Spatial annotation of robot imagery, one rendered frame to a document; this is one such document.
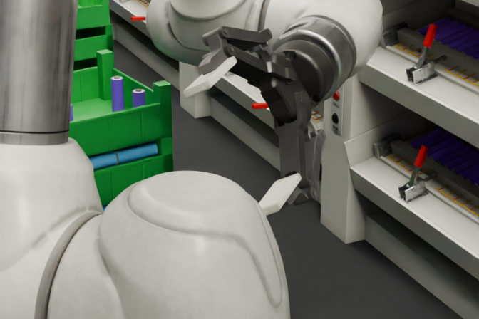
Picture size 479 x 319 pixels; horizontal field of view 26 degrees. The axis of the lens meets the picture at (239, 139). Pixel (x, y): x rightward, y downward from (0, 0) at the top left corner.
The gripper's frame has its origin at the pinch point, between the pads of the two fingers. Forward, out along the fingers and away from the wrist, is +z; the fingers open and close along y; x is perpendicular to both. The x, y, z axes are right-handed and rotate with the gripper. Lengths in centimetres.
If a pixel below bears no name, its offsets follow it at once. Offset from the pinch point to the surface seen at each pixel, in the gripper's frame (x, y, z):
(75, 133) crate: -37.9, 2.8, -26.5
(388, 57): -13, -15, -74
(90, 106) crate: -47, 2, -44
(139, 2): -104, 5, -157
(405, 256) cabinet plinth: -23, -47, -66
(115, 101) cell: -40, 2, -41
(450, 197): -9, -37, -63
